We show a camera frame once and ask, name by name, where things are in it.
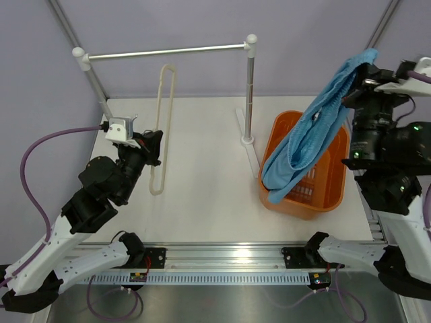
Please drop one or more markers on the light blue shorts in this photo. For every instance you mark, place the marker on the light blue shorts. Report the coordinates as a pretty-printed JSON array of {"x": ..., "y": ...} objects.
[{"x": 310, "y": 137}]

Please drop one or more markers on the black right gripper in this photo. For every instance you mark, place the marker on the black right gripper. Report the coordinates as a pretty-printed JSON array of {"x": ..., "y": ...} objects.
[{"x": 367, "y": 77}]

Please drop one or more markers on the silver clothes rack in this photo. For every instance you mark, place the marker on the silver clothes rack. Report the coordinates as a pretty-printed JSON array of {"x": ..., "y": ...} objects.
[{"x": 244, "y": 117}]

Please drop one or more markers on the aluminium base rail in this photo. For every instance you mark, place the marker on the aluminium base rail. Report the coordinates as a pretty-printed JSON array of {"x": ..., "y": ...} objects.
[{"x": 243, "y": 256}]

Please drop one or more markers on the aluminium frame post right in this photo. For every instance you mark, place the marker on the aluminium frame post right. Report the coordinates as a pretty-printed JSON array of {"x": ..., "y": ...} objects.
[{"x": 383, "y": 23}]

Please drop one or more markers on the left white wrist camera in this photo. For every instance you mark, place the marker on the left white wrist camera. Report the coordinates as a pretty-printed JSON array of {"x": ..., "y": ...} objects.
[{"x": 120, "y": 131}]

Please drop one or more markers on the aluminium frame post left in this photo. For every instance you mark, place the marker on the aluminium frame post left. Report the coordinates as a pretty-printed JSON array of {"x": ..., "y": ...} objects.
[{"x": 63, "y": 22}]

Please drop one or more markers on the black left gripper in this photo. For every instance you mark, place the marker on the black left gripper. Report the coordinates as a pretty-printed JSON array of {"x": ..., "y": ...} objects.
[{"x": 151, "y": 142}]

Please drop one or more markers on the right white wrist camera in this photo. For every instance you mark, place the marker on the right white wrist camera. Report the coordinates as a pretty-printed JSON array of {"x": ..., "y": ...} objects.
[{"x": 416, "y": 84}]

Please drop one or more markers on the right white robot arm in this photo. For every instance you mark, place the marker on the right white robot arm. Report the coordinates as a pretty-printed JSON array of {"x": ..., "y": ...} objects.
[{"x": 392, "y": 158}]

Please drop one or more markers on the orange plastic laundry basket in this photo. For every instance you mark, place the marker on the orange plastic laundry basket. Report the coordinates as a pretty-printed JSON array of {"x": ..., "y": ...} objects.
[{"x": 321, "y": 189}]

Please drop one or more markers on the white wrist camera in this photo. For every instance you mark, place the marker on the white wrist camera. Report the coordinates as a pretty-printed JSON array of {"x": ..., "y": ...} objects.
[
  {"x": 416, "y": 84},
  {"x": 120, "y": 131}
]

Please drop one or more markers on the aluminium frame post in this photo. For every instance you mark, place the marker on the aluminium frame post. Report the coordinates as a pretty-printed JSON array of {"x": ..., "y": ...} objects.
[
  {"x": 383, "y": 23},
  {"x": 63, "y": 22}
]

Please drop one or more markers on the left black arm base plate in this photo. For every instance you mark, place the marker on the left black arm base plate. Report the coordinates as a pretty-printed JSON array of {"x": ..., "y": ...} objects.
[{"x": 156, "y": 257}]

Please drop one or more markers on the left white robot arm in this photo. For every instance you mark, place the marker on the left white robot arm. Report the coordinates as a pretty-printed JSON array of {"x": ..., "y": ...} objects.
[{"x": 36, "y": 280}]

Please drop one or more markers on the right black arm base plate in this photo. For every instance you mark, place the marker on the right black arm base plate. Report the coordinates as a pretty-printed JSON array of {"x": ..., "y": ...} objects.
[{"x": 302, "y": 258}]

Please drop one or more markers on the white plastic hanger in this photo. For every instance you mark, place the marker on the white plastic hanger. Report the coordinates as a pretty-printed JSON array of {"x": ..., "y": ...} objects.
[{"x": 166, "y": 68}]

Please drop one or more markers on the white slotted cable duct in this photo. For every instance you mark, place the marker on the white slotted cable duct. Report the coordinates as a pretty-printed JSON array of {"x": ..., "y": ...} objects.
[{"x": 244, "y": 278}]

